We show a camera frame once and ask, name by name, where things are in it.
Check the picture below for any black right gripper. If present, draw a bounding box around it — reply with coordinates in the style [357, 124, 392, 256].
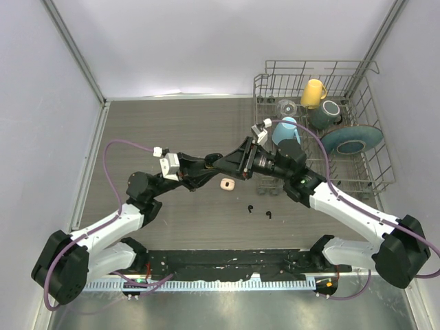
[214, 136, 291, 181]

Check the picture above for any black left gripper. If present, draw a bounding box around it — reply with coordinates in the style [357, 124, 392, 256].
[149, 153, 220, 199]

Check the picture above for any cream earbud charging case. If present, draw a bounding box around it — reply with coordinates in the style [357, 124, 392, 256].
[220, 178, 235, 191]

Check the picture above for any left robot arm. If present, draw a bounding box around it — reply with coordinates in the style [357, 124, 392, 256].
[31, 151, 223, 311]

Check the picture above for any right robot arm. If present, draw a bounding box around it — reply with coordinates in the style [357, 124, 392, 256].
[212, 137, 430, 289]

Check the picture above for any light blue mug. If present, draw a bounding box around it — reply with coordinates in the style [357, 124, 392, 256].
[272, 117, 300, 146]

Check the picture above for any clear glass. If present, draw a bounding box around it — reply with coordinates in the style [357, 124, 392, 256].
[276, 99, 298, 119]

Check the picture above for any yellow mug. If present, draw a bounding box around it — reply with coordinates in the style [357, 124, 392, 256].
[300, 79, 328, 109]

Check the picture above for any dark grey-green mug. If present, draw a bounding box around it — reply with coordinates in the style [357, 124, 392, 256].
[309, 100, 340, 130]

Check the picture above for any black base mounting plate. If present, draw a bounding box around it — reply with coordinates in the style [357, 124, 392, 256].
[106, 247, 353, 281]

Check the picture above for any blue ceramic plate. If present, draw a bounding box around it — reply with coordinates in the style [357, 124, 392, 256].
[320, 125, 384, 156]

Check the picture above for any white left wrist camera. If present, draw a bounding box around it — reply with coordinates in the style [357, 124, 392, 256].
[153, 146, 180, 182]

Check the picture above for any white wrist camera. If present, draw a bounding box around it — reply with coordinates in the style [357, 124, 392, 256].
[251, 118, 272, 146]
[153, 146, 180, 182]

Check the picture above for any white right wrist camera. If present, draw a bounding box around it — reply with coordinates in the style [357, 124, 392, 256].
[251, 118, 272, 146]

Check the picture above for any metal wire dish rack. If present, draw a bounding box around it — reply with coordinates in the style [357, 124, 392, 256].
[253, 60, 395, 201]

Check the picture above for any aluminium frame rail left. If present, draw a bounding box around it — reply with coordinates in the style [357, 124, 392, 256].
[67, 101, 111, 232]

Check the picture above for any white slotted cable duct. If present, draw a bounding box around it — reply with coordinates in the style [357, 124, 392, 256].
[84, 276, 316, 295]

